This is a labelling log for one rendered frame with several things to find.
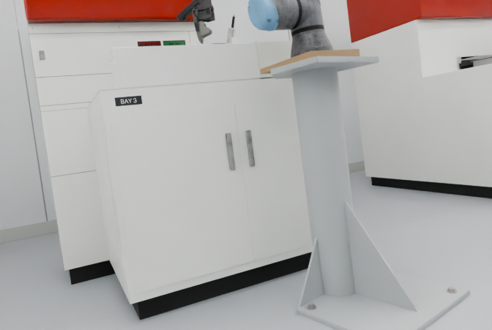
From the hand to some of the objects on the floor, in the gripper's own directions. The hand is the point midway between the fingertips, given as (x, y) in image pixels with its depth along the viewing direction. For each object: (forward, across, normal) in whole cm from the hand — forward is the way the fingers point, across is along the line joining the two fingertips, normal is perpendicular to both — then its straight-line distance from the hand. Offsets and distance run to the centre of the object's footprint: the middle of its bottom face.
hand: (200, 41), depth 179 cm
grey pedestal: (+103, -34, -54) cm, 121 cm away
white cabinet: (+103, +5, +2) cm, 103 cm away
